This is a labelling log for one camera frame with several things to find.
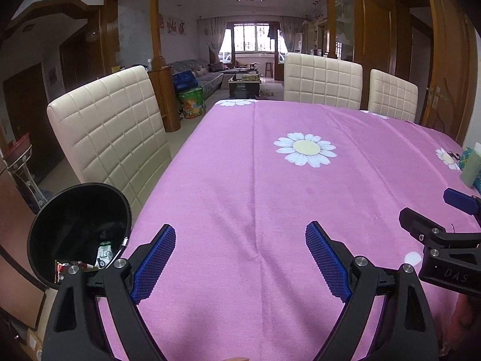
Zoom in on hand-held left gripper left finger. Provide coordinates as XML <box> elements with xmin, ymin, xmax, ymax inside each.
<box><xmin>41</xmin><ymin>224</ymin><xmax>177</xmax><ymax>361</ymax></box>

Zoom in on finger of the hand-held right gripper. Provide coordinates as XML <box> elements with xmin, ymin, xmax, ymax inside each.
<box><xmin>399</xmin><ymin>207</ymin><xmax>481</xmax><ymax>258</ymax></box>
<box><xmin>443</xmin><ymin>188</ymin><xmax>481</xmax><ymax>216</ymax></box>

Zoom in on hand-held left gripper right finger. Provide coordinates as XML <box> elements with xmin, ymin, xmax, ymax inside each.
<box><xmin>304</xmin><ymin>221</ymin><xmax>440</xmax><ymax>361</ymax></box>

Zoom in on white and green milk carton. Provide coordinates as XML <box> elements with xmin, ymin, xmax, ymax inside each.
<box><xmin>94</xmin><ymin>233</ymin><xmax>126</xmax><ymax>269</ymax></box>

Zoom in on gold and red checkered wrapper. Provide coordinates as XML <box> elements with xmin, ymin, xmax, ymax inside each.
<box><xmin>54</xmin><ymin>259</ymin><xmax>100</xmax><ymax>282</ymax></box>

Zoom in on black trash bin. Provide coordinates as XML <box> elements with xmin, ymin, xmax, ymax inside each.
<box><xmin>27</xmin><ymin>183</ymin><xmax>132</xmax><ymax>290</ymax></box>

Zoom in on person's right hand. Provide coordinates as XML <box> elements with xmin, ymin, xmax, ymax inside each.
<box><xmin>447</xmin><ymin>293</ymin><xmax>481</xmax><ymax>347</ymax></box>

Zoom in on pale green cup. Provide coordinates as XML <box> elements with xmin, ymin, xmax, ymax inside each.
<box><xmin>460</xmin><ymin>150</ymin><xmax>481</xmax><ymax>188</ymax></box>

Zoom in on pink daisy print tablecloth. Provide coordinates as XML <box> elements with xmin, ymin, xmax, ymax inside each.
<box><xmin>96</xmin><ymin>99</ymin><xmax>481</xmax><ymax>361</ymax></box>

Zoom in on cream quilted dining chair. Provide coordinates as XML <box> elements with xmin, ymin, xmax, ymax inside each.
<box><xmin>283</xmin><ymin>53</ymin><xmax>363</xmax><ymax>110</ymax></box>
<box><xmin>47</xmin><ymin>65</ymin><xmax>173</xmax><ymax>215</ymax></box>
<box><xmin>368</xmin><ymin>69</ymin><xmax>419</xmax><ymax>123</ymax></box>

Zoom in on metal plant stand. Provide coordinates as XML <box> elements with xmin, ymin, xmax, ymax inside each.
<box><xmin>4</xmin><ymin>154</ymin><xmax>49</xmax><ymax>211</ymax></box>

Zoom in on light wooden door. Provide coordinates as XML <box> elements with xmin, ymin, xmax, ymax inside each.
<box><xmin>419</xmin><ymin>0</ymin><xmax>478</xmax><ymax>145</ymax></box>

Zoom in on colourful printed bag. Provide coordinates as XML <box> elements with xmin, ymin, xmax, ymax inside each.
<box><xmin>178</xmin><ymin>86</ymin><xmax>207</xmax><ymax>120</ymax></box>

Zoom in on wooden cabinet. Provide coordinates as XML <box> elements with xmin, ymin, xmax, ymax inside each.
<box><xmin>146</xmin><ymin>66</ymin><xmax>181</xmax><ymax>133</ymax></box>

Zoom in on red flower pot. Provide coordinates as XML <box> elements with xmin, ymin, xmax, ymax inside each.
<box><xmin>4</xmin><ymin>132</ymin><xmax>32</xmax><ymax>159</ymax></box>

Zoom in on blue bag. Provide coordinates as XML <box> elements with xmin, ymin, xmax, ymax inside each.
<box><xmin>173</xmin><ymin>72</ymin><xmax>198</xmax><ymax>93</ymax></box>

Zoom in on dark coffee table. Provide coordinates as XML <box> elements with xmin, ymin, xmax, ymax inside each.
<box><xmin>228</xmin><ymin>73</ymin><xmax>262</xmax><ymax>100</ymax></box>

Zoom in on grey sofa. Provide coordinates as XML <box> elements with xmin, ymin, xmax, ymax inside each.
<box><xmin>171</xmin><ymin>58</ymin><xmax>226</xmax><ymax>94</ymax></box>

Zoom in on dark wooden door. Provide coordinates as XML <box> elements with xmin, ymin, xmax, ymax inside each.
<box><xmin>60</xmin><ymin>39</ymin><xmax>102</xmax><ymax>93</ymax></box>
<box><xmin>4</xmin><ymin>62</ymin><xmax>57</xmax><ymax>181</ymax></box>

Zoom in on patterned curtain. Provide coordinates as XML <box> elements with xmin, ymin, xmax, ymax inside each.
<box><xmin>278</xmin><ymin>17</ymin><xmax>303</xmax><ymax>55</ymax></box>
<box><xmin>198</xmin><ymin>18</ymin><xmax>228</xmax><ymax>64</ymax></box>

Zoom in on barred window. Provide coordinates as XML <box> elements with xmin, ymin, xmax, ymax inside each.
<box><xmin>233</xmin><ymin>23</ymin><xmax>271</xmax><ymax>53</ymax></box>

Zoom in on wall pictures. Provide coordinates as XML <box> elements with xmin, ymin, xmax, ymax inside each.
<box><xmin>160</xmin><ymin>14</ymin><xmax>186</xmax><ymax>37</ymax></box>

